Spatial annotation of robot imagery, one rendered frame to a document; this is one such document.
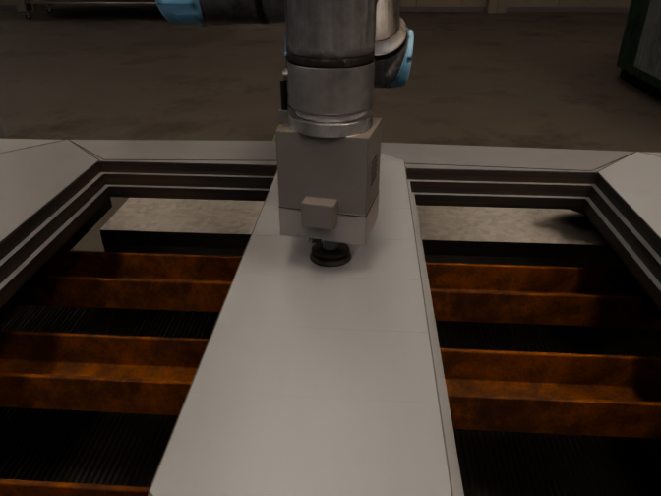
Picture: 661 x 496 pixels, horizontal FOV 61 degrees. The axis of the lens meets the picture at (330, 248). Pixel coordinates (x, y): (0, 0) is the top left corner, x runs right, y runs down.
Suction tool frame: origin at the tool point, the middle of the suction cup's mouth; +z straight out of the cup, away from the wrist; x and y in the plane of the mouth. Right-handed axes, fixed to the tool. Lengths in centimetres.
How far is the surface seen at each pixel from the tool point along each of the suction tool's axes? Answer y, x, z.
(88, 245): -141, 126, 86
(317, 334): 2.3, -12.7, -1.3
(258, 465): 2.4, -26.2, -1.3
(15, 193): -42.9, 4.9, -1.2
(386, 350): 8.1, -13.3, -1.3
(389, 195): 3.2, 16.7, -1.2
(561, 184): 25.2, 30.6, 0.5
